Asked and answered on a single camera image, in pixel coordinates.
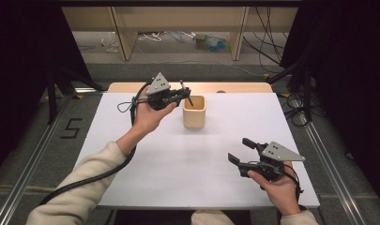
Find wooden shelf unit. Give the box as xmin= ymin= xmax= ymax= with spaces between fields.
xmin=61 ymin=5 xmax=300 ymax=62

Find person's right hand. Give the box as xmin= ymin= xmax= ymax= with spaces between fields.
xmin=247 ymin=161 xmax=301 ymax=217

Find person's leg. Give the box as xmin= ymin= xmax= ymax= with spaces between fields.
xmin=190 ymin=209 xmax=236 ymax=225

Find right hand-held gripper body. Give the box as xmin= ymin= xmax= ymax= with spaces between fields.
xmin=238 ymin=141 xmax=306 ymax=183

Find black metal stand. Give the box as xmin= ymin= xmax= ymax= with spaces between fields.
xmin=265 ymin=58 xmax=315 ymax=124
xmin=46 ymin=65 xmax=105 ymax=126

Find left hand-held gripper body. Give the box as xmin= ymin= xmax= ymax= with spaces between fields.
xmin=145 ymin=72 xmax=181 ymax=112

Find black curtain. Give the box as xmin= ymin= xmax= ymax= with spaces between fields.
xmin=0 ymin=0 xmax=96 ymax=179
xmin=280 ymin=0 xmax=380 ymax=214

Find cream square cup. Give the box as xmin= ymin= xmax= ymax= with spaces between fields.
xmin=182 ymin=95 xmax=207 ymax=129

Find white table board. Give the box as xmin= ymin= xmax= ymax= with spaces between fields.
xmin=74 ymin=92 xmax=321 ymax=210

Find wooden table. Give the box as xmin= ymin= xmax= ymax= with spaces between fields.
xmin=107 ymin=82 xmax=274 ymax=94

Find black cable coil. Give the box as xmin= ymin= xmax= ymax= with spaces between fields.
xmin=281 ymin=93 xmax=310 ymax=128

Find hanging black cables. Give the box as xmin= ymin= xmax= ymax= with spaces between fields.
xmin=242 ymin=6 xmax=289 ymax=68

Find white cord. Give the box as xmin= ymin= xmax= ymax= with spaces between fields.
xmin=138 ymin=30 xmax=163 ymax=42

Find green and blue packaging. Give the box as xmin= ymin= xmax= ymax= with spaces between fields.
xmin=192 ymin=32 xmax=232 ymax=53

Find thick black gripper cable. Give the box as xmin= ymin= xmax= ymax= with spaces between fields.
xmin=39 ymin=80 xmax=155 ymax=206

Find clear plastic wrapper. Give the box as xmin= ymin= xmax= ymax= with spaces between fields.
xmin=100 ymin=31 xmax=120 ymax=53

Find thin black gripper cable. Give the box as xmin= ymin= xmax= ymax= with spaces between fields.
xmin=281 ymin=163 xmax=305 ymax=214

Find black pen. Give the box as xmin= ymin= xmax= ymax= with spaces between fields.
xmin=178 ymin=80 xmax=194 ymax=108

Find aluminium floor rail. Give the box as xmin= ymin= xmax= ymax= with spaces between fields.
xmin=0 ymin=93 xmax=75 ymax=225
xmin=289 ymin=93 xmax=380 ymax=225

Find person's left hand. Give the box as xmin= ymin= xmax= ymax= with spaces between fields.
xmin=132 ymin=88 xmax=178 ymax=137

